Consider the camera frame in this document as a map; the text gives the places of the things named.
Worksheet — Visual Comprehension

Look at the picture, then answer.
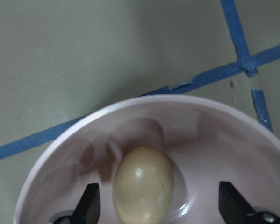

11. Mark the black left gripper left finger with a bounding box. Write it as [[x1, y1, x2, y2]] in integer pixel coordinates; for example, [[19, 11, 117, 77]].
[[71, 183, 100, 224]]

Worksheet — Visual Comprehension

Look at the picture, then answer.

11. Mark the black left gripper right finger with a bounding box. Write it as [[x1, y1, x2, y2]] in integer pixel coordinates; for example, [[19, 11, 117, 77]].
[[218, 181, 271, 224]]

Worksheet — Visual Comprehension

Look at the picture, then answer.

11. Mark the pink bowl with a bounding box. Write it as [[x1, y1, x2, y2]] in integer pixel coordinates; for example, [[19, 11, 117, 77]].
[[14, 95, 280, 224]]

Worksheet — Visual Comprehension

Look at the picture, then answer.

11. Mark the brown egg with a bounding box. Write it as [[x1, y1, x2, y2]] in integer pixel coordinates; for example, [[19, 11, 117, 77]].
[[112, 146, 174, 224]]

